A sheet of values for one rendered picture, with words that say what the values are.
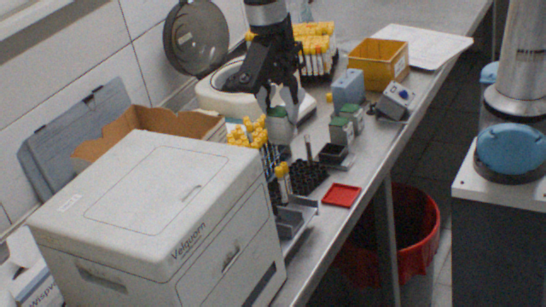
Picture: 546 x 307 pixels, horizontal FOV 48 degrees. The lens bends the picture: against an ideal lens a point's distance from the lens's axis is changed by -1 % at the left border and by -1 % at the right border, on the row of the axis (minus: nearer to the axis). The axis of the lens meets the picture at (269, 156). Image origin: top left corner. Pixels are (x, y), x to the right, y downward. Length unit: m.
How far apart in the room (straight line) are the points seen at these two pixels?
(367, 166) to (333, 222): 0.20
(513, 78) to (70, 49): 0.98
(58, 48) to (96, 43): 0.12
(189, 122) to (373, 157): 0.45
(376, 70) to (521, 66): 0.69
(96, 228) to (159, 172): 0.15
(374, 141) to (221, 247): 0.67
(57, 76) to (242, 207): 0.68
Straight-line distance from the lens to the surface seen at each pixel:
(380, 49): 1.83
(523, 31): 1.06
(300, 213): 1.23
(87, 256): 0.96
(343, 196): 1.36
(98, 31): 1.61
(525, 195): 1.31
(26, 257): 1.35
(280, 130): 1.22
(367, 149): 1.51
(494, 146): 1.13
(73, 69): 1.56
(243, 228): 1.01
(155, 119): 1.59
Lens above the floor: 1.71
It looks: 33 degrees down
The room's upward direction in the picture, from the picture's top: 12 degrees counter-clockwise
